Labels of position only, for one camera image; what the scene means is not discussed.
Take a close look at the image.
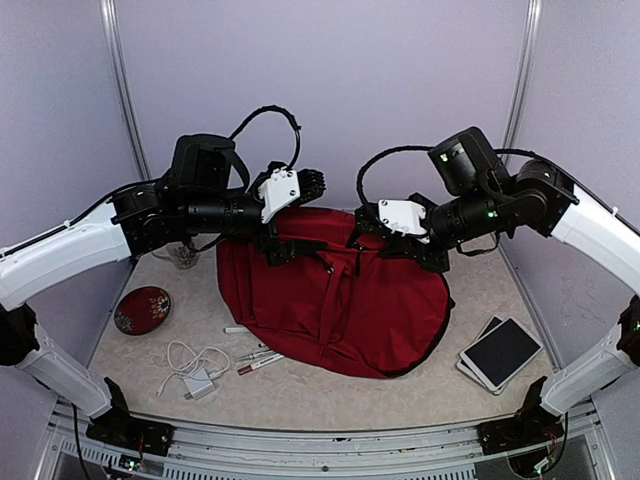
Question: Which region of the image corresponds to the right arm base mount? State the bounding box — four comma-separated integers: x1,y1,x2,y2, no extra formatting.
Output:
477,417,565,455

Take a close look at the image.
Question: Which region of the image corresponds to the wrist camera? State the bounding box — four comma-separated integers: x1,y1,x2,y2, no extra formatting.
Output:
377,199,430,244
257,161,326,224

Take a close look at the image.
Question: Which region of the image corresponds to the white tablet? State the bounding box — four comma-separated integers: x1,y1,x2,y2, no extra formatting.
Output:
460,317,543,392
456,315,504,396

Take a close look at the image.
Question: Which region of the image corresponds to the red patterned dish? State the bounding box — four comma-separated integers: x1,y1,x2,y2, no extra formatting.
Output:
114,286,172,336

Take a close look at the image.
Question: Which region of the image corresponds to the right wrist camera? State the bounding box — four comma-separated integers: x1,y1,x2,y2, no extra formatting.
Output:
377,199,430,244

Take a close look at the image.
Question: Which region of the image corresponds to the right aluminium frame post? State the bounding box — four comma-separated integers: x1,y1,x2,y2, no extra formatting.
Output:
502,0,544,148

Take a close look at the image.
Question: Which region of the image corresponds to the front aluminium rail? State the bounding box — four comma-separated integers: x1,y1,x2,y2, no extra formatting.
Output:
34,397,616,480

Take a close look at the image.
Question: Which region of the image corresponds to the white ceramic mug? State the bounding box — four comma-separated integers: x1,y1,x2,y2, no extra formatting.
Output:
151,239,199,270

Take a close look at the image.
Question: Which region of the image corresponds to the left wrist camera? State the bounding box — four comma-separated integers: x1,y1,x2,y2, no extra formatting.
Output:
257,161,326,224

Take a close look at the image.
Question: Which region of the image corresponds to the white marker dark-red cap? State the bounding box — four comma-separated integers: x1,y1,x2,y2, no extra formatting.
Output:
237,354,284,376

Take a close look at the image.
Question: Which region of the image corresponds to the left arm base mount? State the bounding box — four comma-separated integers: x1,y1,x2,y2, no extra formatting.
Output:
86,418,174,457

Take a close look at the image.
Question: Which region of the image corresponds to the aluminium frame post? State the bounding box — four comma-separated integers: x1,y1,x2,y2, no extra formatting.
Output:
100,0,151,180
502,0,544,148

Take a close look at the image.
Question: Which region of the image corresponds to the left aluminium frame post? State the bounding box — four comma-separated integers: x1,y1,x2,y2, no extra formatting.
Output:
100,0,151,180

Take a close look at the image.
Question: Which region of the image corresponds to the white charger with cable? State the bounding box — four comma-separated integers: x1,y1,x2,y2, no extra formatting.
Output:
156,340,232,400

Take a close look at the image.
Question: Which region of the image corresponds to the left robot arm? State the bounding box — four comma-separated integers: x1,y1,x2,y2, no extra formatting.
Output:
1,134,326,445

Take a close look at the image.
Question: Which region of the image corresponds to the white marker black cap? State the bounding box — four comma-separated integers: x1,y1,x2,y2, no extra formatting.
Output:
234,346,283,364

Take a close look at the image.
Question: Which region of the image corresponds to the red backpack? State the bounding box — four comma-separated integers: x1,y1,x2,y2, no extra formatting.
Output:
216,207,455,379

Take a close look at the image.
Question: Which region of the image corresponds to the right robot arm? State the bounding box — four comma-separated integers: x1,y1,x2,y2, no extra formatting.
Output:
356,126,639,444

